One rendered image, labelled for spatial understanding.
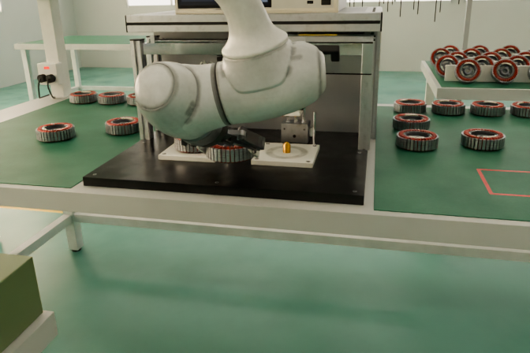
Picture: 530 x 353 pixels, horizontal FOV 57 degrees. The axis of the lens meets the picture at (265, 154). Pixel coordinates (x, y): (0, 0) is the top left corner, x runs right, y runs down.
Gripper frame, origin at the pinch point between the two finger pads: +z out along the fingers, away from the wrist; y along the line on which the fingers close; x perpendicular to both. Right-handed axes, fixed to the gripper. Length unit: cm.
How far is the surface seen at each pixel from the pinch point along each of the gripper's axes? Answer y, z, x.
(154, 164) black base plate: 21.1, 7.2, 3.6
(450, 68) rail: -65, 124, -70
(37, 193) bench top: 43.5, -4.1, 13.9
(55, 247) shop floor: 118, 116, 30
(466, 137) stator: -56, 34, -14
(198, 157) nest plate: 10.9, 9.7, 0.7
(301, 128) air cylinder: -12.1, 24.8, -11.9
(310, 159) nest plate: -16.7, 11.9, -0.7
